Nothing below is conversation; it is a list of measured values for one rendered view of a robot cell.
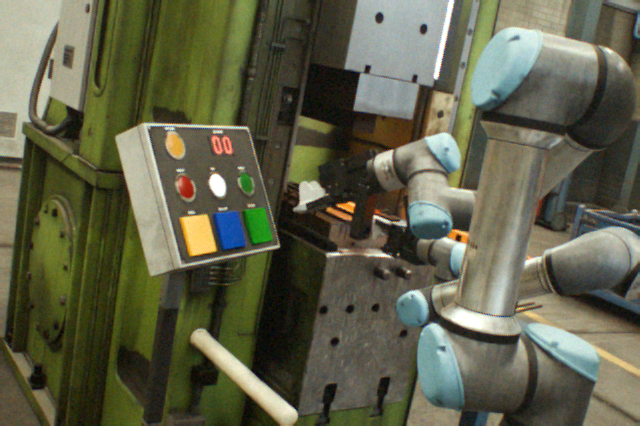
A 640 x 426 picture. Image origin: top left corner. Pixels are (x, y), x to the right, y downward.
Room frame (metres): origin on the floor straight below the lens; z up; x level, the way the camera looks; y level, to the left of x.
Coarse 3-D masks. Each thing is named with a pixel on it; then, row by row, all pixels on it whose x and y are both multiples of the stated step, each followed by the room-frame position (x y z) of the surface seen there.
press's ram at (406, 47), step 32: (352, 0) 1.86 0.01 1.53; (384, 0) 1.89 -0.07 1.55; (416, 0) 1.95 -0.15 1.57; (448, 0) 2.02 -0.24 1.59; (320, 32) 1.95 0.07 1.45; (352, 32) 1.85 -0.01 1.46; (384, 32) 1.90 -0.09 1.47; (416, 32) 1.97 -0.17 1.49; (320, 64) 1.93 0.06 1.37; (352, 64) 1.86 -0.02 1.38; (384, 64) 1.92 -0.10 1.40; (416, 64) 1.98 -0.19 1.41
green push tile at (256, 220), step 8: (256, 208) 1.57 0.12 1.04; (264, 208) 1.60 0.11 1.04; (248, 216) 1.54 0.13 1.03; (256, 216) 1.56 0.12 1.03; (264, 216) 1.59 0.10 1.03; (248, 224) 1.53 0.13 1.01; (256, 224) 1.55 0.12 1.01; (264, 224) 1.57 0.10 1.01; (248, 232) 1.53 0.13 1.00; (256, 232) 1.54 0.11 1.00; (264, 232) 1.56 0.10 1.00; (256, 240) 1.53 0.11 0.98; (264, 240) 1.55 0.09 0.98
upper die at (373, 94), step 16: (320, 80) 2.01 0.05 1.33; (336, 80) 1.95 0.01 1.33; (352, 80) 1.90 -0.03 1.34; (368, 80) 1.89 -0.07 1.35; (384, 80) 1.92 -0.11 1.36; (304, 96) 2.05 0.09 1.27; (320, 96) 2.00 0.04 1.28; (336, 96) 1.94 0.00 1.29; (352, 96) 1.89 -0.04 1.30; (368, 96) 1.90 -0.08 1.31; (384, 96) 1.93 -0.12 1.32; (400, 96) 1.96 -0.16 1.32; (368, 112) 1.91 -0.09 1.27; (384, 112) 1.94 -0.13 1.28; (400, 112) 1.97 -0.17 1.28
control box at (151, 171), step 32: (160, 128) 1.41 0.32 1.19; (192, 128) 1.50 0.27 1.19; (224, 128) 1.59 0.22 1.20; (128, 160) 1.39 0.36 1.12; (160, 160) 1.38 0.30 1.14; (192, 160) 1.46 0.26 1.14; (224, 160) 1.55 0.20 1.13; (160, 192) 1.35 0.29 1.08; (224, 192) 1.51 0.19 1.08; (256, 192) 1.61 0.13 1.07; (160, 224) 1.34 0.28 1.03; (160, 256) 1.34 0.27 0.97; (224, 256) 1.43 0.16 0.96
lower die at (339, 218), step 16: (288, 192) 2.15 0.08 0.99; (288, 208) 2.04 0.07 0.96; (336, 208) 2.03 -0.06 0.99; (304, 224) 1.97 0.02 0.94; (320, 224) 1.91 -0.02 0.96; (336, 224) 1.89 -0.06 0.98; (336, 240) 1.89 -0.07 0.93; (352, 240) 1.92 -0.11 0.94; (368, 240) 1.96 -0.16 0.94; (384, 240) 1.99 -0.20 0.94
